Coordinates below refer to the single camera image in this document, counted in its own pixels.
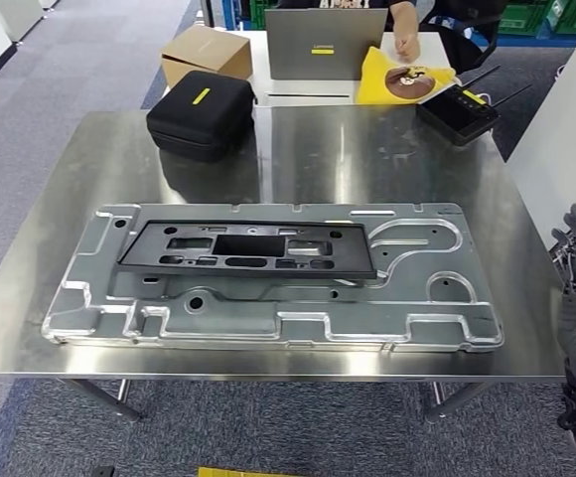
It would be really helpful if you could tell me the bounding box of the person's left hand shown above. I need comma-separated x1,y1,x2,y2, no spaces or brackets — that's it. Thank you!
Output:
393,31,421,66

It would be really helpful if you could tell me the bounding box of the black plastic panel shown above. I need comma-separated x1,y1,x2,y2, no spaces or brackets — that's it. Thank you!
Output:
116,220,379,282

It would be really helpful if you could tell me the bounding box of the stainless steel workbench table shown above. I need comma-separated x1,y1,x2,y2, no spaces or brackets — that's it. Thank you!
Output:
0,104,570,424

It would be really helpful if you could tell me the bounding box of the person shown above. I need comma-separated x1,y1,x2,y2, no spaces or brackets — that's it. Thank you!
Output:
276,0,421,66

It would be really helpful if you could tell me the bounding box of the brown round disc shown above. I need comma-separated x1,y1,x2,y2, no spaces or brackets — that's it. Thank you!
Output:
385,66,436,101

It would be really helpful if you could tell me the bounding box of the black chair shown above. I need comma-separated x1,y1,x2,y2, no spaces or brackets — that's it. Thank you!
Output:
419,0,510,76

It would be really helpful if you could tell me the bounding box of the black handheld controller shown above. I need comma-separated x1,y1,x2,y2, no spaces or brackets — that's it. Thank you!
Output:
415,64,534,147

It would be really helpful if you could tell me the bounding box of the grey laptop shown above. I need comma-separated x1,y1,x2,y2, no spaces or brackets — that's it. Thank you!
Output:
265,7,389,82

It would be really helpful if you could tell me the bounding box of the white desk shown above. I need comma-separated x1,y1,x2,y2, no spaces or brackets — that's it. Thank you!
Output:
161,29,453,108

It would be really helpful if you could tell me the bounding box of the white partition board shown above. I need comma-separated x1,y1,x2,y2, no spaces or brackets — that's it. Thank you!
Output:
506,31,576,250

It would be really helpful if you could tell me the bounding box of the blue pallet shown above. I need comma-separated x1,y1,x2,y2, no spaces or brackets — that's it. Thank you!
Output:
472,29,576,50

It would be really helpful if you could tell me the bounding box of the brown cardboard box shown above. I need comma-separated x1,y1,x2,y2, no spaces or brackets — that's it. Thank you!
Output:
161,24,254,88

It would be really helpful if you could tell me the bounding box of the black zip case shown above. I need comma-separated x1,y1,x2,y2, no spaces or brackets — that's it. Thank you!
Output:
146,70,257,164

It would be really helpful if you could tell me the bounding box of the large stamped metal plate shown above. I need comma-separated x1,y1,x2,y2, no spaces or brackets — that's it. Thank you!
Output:
41,202,506,355

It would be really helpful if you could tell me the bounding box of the yellow floor tape outline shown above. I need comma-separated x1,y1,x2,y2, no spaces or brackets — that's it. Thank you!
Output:
197,466,299,477

